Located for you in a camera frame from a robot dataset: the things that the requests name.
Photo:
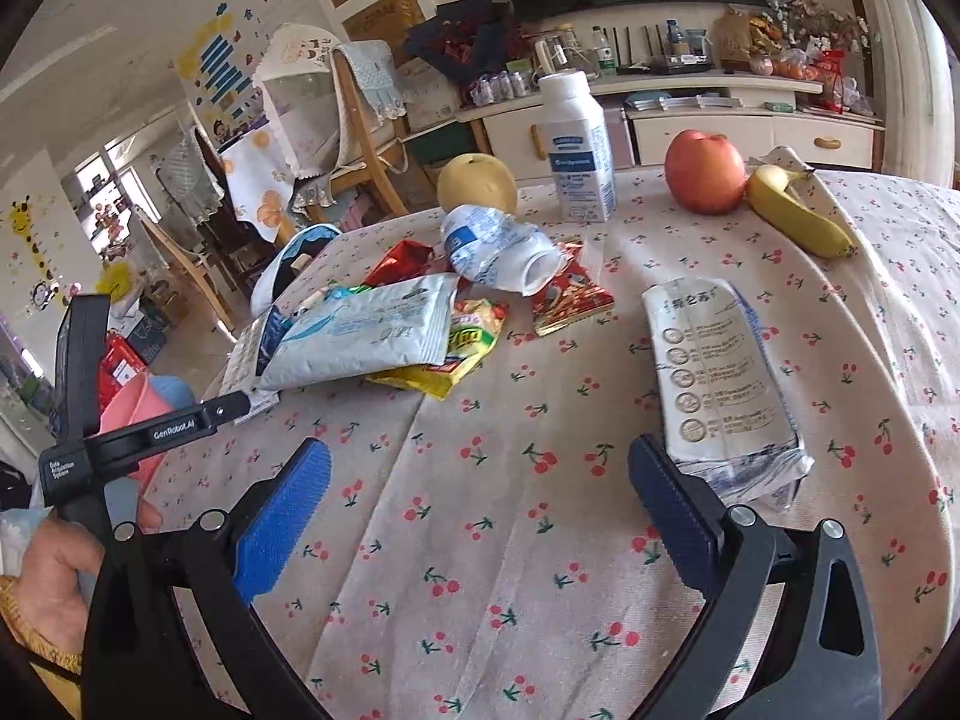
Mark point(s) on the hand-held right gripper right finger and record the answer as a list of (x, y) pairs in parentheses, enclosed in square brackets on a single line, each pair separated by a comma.
[(675, 517)]

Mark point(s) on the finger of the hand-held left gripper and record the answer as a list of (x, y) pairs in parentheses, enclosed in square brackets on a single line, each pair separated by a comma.
[(223, 409)]

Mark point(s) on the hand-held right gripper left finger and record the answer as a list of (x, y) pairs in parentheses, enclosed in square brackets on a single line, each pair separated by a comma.
[(285, 517)]

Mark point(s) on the pink plastic basin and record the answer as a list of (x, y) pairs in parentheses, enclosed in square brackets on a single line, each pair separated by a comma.
[(124, 406)]

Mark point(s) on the small white blue packet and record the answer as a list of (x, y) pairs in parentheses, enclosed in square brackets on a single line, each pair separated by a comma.
[(247, 360)]

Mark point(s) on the red printed snack wrapper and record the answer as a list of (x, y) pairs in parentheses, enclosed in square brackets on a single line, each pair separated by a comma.
[(570, 300)]

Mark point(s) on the crushed white plastic bottle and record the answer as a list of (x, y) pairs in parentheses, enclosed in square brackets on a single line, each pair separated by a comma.
[(487, 247)]

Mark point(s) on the person's left forearm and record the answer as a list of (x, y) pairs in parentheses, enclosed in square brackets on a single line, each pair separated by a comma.
[(19, 652)]

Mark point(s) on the person's left hand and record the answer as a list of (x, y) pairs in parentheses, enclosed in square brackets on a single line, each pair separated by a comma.
[(52, 577)]

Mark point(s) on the red box with white label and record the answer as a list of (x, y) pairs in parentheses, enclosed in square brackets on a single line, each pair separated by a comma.
[(124, 360)]

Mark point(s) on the light blue plastic item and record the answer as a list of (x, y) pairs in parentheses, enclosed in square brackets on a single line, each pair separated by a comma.
[(174, 392)]

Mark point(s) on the white biscuit packet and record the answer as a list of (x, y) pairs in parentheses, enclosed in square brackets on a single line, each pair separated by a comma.
[(712, 390)]

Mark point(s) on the bare wooden chair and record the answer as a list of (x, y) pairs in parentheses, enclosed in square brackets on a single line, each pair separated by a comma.
[(184, 270)]

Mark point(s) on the white blue snack bag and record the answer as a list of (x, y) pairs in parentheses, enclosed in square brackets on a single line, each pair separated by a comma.
[(360, 337)]

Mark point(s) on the white and blue bag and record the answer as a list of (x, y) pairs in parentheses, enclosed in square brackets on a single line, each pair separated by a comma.
[(289, 262)]

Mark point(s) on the cluttered display shelf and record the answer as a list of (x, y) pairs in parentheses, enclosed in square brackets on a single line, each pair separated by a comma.
[(112, 210)]

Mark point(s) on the shiny red crumpled wrapper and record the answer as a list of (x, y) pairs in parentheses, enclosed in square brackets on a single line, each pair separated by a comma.
[(397, 262)]

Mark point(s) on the orange print white cloth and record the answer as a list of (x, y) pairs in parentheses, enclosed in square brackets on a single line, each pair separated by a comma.
[(259, 180)]

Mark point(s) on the grey lace cloth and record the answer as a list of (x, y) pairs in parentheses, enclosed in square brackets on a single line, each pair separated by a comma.
[(187, 180)]

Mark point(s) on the yellow snack packet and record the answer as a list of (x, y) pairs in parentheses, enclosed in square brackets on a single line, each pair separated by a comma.
[(465, 337)]

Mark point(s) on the wooden chair with covers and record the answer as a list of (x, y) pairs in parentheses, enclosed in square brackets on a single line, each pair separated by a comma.
[(367, 157)]

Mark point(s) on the yellow banana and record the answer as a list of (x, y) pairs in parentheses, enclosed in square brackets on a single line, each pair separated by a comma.
[(787, 214)]

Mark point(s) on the white mesh food cover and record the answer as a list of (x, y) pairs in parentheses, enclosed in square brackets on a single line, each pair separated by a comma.
[(300, 90)]

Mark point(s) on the yellow pear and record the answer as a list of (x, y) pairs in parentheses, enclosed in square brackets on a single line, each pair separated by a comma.
[(476, 180)]

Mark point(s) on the red apple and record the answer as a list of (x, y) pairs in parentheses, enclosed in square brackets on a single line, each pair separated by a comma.
[(705, 169)]

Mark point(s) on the light blue lace cloth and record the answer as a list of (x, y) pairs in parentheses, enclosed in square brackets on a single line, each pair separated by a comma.
[(371, 79)]

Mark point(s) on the upright white yogurt bottle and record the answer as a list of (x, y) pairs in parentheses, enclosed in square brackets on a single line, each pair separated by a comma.
[(577, 157)]

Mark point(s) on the cardboard box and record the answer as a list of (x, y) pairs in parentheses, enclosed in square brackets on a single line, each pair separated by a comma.
[(431, 97)]

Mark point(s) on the white television cabinet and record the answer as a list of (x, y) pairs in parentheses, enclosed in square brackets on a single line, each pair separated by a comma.
[(697, 131)]

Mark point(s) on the stack of papers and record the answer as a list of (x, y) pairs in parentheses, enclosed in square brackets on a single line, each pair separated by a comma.
[(675, 100)]

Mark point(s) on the brown framed cork board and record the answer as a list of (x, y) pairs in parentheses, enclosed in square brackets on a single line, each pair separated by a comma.
[(382, 15)]

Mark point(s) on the small green box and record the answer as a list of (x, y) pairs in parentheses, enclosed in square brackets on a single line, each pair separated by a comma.
[(780, 105)]

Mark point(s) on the row of small glass jars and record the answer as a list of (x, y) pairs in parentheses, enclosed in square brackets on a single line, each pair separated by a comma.
[(502, 85)]

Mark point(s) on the dark wrapped red bouquet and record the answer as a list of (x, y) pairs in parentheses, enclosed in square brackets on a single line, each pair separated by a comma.
[(457, 41)]

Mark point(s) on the red snack bag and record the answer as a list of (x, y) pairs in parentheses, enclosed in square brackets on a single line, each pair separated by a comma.
[(831, 82)]

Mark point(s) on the bag of oranges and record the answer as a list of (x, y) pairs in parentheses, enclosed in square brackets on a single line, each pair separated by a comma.
[(787, 67)]

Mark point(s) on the green label plastic bottle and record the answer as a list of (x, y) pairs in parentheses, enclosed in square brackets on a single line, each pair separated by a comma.
[(602, 52)]

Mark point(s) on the clear glass pitcher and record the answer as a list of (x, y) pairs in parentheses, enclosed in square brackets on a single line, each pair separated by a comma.
[(551, 60)]

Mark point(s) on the clear glass cup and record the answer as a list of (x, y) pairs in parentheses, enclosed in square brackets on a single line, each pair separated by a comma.
[(697, 43)]

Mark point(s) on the brown paper snack bag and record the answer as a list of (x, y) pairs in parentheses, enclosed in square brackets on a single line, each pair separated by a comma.
[(746, 37)]

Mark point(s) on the dried flower arrangement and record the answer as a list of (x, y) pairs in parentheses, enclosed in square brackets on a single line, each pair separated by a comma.
[(814, 19)]

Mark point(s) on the white curtain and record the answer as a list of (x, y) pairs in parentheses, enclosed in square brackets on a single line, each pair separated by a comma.
[(911, 52)]

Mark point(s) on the blue bars wall sticker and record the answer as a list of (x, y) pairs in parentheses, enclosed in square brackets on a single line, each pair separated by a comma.
[(217, 67)]

